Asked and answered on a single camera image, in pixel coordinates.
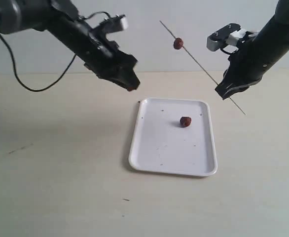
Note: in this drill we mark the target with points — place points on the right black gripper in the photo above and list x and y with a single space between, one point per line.
238 77

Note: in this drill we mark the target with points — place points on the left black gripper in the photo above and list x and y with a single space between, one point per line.
109 63

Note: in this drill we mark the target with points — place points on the dried red date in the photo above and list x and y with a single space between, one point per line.
185 121
178 44
131 89

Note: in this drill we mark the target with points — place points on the thin metal skewer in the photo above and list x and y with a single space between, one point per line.
203 69

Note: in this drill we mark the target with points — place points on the white rectangular plastic tray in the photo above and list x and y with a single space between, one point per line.
161 145

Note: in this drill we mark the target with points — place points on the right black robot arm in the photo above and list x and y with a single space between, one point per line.
256 52

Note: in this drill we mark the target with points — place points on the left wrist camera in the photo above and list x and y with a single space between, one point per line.
112 25

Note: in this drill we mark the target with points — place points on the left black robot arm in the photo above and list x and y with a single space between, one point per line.
61 18

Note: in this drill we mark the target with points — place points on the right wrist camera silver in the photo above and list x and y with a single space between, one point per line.
230 35

